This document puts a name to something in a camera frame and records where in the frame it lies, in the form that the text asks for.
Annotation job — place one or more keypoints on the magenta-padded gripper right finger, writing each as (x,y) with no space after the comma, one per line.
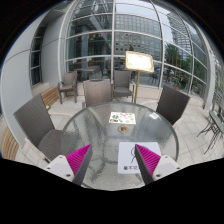
(149,160)

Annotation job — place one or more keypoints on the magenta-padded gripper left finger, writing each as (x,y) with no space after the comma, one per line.
(78,160)

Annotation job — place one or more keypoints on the colourful printed menu card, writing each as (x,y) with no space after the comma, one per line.
(122,118)

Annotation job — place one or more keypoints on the grey wicker chair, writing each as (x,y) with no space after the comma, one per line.
(122,79)
(69,79)
(33,120)
(97,93)

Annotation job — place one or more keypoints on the dark wicker chair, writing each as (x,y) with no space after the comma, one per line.
(173,103)

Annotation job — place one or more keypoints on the wooden slat bench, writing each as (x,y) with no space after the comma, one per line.
(50,96)
(9,145)

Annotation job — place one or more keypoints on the green metal garden table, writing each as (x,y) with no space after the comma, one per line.
(216,121)

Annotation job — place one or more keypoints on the gold framed menu stand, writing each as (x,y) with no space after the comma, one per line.
(139,61)

